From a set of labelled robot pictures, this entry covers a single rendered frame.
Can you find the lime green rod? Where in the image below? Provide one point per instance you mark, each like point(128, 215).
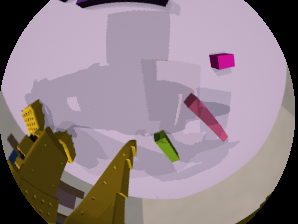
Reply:
point(166, 146)

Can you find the purple rod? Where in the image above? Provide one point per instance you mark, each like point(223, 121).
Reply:
point(88, 3)

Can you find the magenta rod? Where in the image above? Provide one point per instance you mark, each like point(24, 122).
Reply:
point(221, 61)

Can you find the dark pink rod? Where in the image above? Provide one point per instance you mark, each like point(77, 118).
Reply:
point(198, 108)

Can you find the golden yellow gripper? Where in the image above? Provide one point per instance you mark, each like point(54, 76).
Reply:
point(105, 202)

